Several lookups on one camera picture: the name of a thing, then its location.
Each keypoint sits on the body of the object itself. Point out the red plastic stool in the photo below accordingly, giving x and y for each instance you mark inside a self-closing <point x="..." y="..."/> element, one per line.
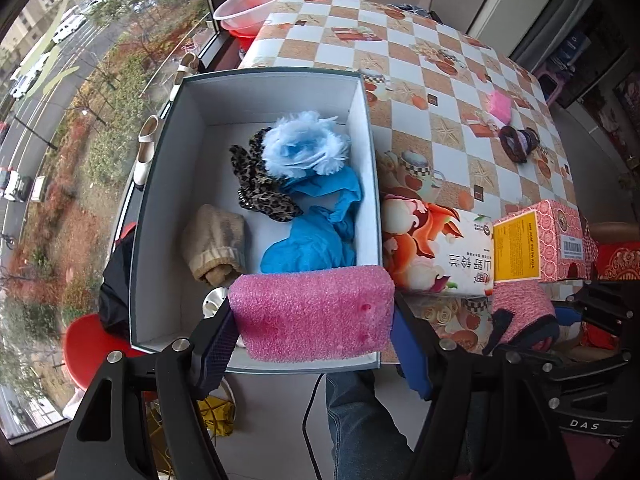
<point x="86" y="346"/>

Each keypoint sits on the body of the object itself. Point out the blue shower cap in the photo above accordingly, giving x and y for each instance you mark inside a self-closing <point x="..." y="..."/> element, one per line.
<point x="320" y="239"/>
<point x="340" y="194"/>

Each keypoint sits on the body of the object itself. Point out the pink plastic basin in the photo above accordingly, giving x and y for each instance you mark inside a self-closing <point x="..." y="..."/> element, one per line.
<point x="243" y="16"/>

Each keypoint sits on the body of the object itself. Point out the beige knit sock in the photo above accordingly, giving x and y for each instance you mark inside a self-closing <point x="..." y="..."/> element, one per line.
<point x="213" y="246"/>

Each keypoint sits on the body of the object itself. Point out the cream shoe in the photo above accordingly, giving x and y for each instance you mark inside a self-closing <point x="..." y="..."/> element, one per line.
<point x="147" y="139"/>
<point x="189" y="65"/>

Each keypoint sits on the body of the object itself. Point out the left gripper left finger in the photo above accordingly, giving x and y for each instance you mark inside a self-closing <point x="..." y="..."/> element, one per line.
<point x="109" y="436"/>

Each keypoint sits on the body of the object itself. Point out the person legs in jeans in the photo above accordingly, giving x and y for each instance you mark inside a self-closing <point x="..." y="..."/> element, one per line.
<point x="366" y="441"/>

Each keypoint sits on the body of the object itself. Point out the pink fuzzy sock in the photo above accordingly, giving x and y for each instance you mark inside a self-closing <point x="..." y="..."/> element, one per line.
<point x="522" y="316"/>

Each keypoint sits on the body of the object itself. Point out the yellow bag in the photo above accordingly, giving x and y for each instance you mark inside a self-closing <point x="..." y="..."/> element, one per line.
<point x="217" y="414"/>

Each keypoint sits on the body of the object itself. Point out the cream polka dot scrunchie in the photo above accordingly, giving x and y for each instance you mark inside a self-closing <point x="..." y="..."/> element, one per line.
<point x="213" y="301"/>

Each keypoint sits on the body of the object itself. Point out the brown chair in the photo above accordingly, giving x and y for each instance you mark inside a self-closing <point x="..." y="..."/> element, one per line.
<point x="614" y="232"/>

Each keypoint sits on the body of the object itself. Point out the cream shoe far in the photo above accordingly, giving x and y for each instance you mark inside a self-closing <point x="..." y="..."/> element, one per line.
<point x="189" y="65"/>

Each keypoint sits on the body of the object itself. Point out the plaid cloth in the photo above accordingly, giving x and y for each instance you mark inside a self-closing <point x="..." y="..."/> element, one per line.
<point x="419" y="11"/>

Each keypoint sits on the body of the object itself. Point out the pink plastic stool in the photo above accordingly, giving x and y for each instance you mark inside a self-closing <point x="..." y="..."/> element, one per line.
<point x="551" y="84"/>

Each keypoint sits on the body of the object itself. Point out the red bucket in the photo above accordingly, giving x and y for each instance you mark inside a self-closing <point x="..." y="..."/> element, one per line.
<point x="245" y="41"/>

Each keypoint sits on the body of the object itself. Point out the pink sponge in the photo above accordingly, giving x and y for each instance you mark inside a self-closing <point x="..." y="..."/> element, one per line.
<point x="309" y="316"/>
<point x="499" y="105"/>

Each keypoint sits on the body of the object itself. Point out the red embroidered cushion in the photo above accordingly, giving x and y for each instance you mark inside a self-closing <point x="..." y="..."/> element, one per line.
<point x="619" y="261"/>

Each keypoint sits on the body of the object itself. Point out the pink patterned carton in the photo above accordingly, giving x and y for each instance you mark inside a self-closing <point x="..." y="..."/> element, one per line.
<point x="543" y="242"/>

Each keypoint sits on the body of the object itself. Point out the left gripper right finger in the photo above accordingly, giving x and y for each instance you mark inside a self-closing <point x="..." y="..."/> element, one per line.
<point x="492" y="406"/>

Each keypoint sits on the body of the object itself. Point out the cream shoe near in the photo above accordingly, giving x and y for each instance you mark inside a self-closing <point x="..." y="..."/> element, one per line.
<point x="147" y="139"/>

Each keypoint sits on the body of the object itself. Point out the black garment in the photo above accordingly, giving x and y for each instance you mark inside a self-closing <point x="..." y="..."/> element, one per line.
<point x="114" y="290"/>

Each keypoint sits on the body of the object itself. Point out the leopard print scrunchie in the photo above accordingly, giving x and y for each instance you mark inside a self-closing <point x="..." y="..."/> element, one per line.
<point x="257" y="190"/>

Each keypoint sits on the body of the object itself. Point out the purple striped knit cuff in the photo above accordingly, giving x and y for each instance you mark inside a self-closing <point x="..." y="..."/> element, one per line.
<point x="518" y="144"/>

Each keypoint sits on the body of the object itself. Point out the checkered tablecloth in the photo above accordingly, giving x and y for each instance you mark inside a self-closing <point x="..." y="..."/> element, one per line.
<point x="427" y="87"/>

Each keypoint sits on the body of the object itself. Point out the light blue fluffy scrunchie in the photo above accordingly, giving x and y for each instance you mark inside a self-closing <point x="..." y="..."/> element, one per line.
<point x="304" y="144"/>

